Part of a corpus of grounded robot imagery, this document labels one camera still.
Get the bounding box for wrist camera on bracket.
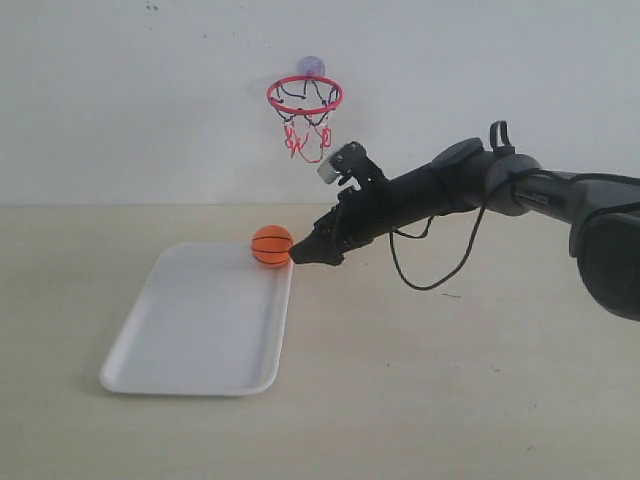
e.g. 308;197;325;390
316;141;387;189

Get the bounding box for small orange basketball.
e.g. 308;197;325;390
250;225;294;268

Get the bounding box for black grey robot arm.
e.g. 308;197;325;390
289;120;639;321

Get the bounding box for black cable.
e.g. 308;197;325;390
387;168;640;291

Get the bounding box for clear suction cup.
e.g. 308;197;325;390
296;55;326;77

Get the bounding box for red mini basketball hoop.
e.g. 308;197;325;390
266;74;344;164

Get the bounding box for white plastic tray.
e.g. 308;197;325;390
100;243;293;397

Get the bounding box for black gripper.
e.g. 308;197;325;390
289;178;400;265

